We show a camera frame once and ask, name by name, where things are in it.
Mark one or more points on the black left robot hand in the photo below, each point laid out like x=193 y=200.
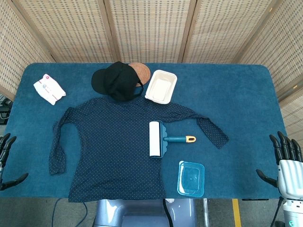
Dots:
x=4 y=146

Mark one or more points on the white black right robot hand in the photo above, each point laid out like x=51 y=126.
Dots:
x=290 y=175

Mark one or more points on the blue white lint roller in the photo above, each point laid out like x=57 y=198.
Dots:
x=155 y=139

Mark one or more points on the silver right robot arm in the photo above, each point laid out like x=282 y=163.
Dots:
x=292 y=212

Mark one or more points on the clear blue plastic container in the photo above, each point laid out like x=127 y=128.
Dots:
x=191 y=178

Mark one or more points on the cream rectangular tray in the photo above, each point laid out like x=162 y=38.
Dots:
x=161 y=87

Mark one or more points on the white wet wipes packet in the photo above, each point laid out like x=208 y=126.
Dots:
x=48 y=88

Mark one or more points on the grey metal pole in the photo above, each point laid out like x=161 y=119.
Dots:
x=206 y=212

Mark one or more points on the blue fuzzy table cover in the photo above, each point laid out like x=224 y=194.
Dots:
x=236 y=99

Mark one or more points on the navy polka dot shirt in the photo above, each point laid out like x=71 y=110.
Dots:
x=113 y=146

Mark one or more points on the black baseball cap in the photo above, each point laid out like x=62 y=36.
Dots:
x=118 y=80

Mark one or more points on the silver robot torso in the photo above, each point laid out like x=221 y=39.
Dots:
x=142 y=212

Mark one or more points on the brown woven round coaster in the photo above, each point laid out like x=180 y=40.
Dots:
x=142 y=72

